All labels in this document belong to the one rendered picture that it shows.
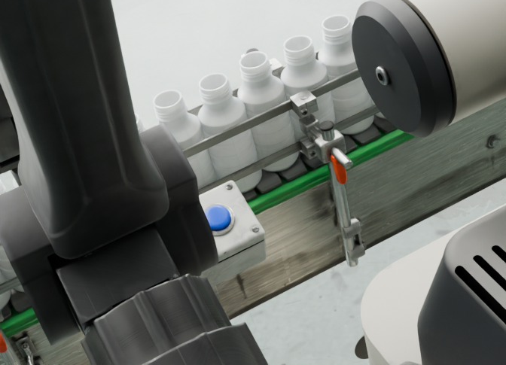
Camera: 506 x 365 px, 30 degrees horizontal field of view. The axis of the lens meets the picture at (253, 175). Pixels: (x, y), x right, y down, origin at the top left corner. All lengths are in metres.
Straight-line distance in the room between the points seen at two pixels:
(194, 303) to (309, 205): 0.81
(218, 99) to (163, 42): 2.37
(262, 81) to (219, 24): 2.36
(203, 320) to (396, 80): 0.15
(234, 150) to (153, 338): 0.74
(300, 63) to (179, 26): 2.41
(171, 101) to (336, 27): 0.24
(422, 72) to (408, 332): 0.19
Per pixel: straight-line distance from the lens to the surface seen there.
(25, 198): 0.48
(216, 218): 1.04
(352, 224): 1.25
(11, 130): 0.56
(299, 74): 1.19
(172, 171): 0.48
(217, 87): 1.18
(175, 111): 1.14
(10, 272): 1.19
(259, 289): 1.32
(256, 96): 1.18
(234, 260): 1.06
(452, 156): 1.37
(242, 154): 1.19
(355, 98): 1.25
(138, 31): 3.63
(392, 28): 0.43
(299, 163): 1.26
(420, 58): 0.42
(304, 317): 2.39
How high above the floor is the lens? 1.81
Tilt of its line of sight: 40 degrees down
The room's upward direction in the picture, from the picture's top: 15 degrees counter-clockwise
